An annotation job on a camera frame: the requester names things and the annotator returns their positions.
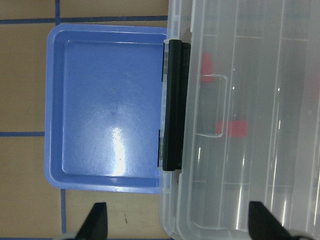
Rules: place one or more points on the black box latch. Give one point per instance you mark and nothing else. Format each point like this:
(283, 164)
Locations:
(175, 106)

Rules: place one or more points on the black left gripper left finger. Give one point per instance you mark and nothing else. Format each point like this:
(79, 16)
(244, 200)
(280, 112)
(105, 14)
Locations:
(95, 226)

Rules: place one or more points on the clear plastic storage box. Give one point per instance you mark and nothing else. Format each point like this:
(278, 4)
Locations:
(266, 70)

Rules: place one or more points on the red block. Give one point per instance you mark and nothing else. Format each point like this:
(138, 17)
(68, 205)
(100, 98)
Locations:
(233, 128)
(206, 68)

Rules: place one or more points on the red block lower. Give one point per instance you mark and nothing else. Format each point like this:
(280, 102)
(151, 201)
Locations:
(233, 128)

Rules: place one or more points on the red block upper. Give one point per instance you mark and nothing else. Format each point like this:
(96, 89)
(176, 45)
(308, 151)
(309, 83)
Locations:
(206, 68)

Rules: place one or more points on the blue plastic tray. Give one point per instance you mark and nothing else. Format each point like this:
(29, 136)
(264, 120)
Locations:
(103, 97)

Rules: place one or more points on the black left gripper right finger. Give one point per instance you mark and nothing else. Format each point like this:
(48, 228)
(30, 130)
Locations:
(262, 225)

